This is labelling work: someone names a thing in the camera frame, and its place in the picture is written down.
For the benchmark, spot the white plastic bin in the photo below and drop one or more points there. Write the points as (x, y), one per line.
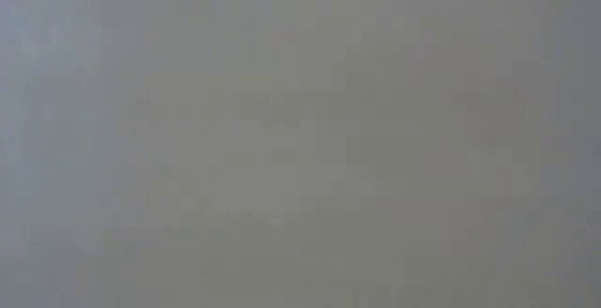
(300, 139)

